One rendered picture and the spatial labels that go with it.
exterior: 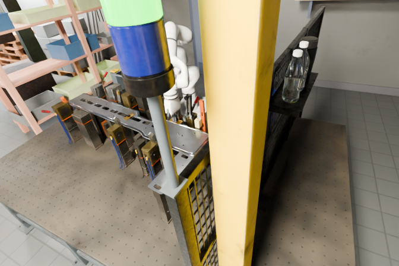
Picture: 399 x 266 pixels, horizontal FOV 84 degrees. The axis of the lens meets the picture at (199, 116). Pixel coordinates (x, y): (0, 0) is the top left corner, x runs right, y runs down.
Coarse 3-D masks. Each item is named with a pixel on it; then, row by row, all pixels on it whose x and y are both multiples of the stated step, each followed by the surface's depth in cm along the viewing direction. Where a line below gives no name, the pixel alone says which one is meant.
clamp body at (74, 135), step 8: (56, 104) 181; (64, 104) 180; (56, 112) 179; (64, 112) 182; (72, 112) 188; (64, 120) 183; (72, 120) 190; (64, 128) 189; (72, 128) 192; (72, 136) 193; (80, 136) 200
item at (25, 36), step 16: (0, 0) 376; (16, 0) 381; (16, 32) 407; (32, 32) 410; (32, 48) 418; (16, 64) 428; (32, 64) 420; (32, 80) 418; (48, 80) 438; (32, 96) 426
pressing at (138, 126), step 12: (84, 96) 202; (84, 108) 185; (96, 108) 183; (120, 108) 180; (120, 120) 166; (132, 120) 164; (144, 120) 163; (168, 120) 160; (144, 132) 151; (180, 132) 148; (192, 132) 147; (204, 132) 145; (180, 144) 138; (192, 144) 137; (204, 144) 137
